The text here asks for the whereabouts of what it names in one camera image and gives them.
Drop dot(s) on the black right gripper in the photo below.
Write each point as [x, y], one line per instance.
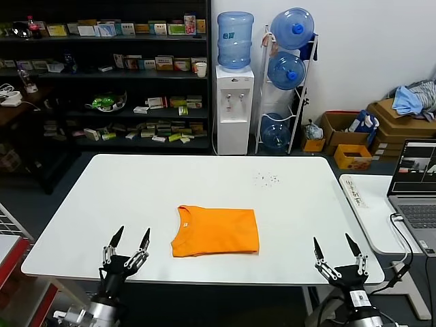
[352, 281]

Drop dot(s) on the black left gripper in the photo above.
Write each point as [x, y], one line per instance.
[114, 272]

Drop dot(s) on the orange t-shirt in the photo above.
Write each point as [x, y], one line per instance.
[218, 231]

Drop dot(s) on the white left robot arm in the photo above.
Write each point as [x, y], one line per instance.
[98, 311]

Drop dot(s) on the large white table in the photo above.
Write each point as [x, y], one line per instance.
[136, 190]

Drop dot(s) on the small white side table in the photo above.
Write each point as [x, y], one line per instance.
[371, 204]

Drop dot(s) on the orange yellow fruit box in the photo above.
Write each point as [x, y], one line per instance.
[353, 163]

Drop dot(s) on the grey laptop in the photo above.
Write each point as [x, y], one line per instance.
[419, 211]

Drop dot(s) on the scattered dark crumbs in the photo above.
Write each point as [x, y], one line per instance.
[273, 178]

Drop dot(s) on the flat white red box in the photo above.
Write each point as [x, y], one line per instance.
[158, 138]

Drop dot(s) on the lime green box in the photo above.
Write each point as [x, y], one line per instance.
[174, 137]
[108, 136]

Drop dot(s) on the small yellow cardboard box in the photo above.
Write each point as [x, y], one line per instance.
[312, 144]

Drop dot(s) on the open cardboard box red rim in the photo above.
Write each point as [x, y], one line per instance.
[340, 136]

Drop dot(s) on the small white yellow box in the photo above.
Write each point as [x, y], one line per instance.
[185, 139]

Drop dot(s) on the brown cardboard box white labels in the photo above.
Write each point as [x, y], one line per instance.
[387, 146]

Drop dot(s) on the red white cart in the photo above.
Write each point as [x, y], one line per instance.
[20, 272]

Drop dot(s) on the crumpled plastic bag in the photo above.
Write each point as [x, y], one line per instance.
[312, 130]

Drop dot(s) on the brown yellow box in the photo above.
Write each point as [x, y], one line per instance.
[195, 127]

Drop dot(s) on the blue white package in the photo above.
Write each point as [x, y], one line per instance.
[369, 122]

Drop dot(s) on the small green box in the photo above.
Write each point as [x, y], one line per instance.
[183, 110]

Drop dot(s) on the bowl of green fruit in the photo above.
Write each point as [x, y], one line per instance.
[105, 102]

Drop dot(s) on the large brown cardboard box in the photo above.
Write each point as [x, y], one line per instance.
[391, 119]

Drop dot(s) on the white orange box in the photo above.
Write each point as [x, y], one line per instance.
[193, 102]
[131, 63]

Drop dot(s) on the white water dispenser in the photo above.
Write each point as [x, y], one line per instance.
[234, 112]

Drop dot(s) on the light blue cloth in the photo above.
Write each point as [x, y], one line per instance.
[406, 98]

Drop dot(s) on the black shelf unit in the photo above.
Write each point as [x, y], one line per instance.
[102, 75]

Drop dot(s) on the dark wooden desk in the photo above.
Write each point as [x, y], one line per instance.
[13, 112]

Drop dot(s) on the tall white red box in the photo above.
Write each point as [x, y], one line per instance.
[118, 60]

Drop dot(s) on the grey striped cloth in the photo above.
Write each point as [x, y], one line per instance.
[428, 92]

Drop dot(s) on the green orange box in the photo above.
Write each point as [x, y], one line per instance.
[181, 64]

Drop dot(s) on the white paper cup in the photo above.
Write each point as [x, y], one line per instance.
[200, 69]

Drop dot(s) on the white power strip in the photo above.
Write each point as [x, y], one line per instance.
[11, 98]

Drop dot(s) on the blue plastic bottle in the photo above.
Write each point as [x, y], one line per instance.
[69, 61]

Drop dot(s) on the yellow red box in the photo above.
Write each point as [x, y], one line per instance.
[198, 59]

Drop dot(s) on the clear bottle purple contents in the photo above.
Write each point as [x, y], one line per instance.
[26, 76]

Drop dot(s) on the dark blue hanging cloth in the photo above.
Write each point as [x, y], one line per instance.
[307, 51]

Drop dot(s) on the flat yellow box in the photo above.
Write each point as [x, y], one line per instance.
[141, 28]

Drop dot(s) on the white teal yellow box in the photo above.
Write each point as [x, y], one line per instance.
[157, 28]

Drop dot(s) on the pink hanging cloth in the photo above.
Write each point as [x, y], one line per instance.
[265, 39]

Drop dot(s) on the tall pink box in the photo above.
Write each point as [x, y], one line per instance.
[189, 24]

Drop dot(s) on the labelled blue water jug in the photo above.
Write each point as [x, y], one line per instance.
[235, 41]

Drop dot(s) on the cola bottle red cap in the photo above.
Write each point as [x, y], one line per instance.
[32, 29]

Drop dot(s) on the shiny black helmet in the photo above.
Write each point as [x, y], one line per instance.
[20, 30]

